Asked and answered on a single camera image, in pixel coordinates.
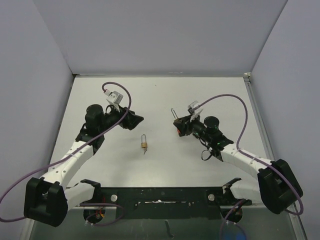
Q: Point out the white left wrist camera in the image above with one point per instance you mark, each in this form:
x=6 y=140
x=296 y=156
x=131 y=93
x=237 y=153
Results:
x=113 y=97

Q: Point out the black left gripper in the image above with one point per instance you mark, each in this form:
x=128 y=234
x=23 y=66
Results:
x=130 y=119

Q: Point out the aluminium table edge rail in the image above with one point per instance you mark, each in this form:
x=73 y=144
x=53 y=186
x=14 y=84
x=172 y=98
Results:
x=295 y=220

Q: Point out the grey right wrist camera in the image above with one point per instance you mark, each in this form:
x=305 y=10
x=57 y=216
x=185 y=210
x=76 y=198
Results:
x=194 y=110

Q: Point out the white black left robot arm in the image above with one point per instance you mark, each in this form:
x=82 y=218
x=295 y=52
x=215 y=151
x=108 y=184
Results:
x=48 y=198

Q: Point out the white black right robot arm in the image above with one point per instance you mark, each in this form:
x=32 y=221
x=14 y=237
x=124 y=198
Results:
x=277 y=187

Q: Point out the brass long-shackle padlock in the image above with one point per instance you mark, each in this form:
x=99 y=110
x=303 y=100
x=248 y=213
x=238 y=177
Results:
x=144 y=144
x=175 y=116

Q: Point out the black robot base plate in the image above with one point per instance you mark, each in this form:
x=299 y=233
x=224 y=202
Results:
x=110 y=205

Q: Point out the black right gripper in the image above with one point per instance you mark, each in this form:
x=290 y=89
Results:
x=184 y=126

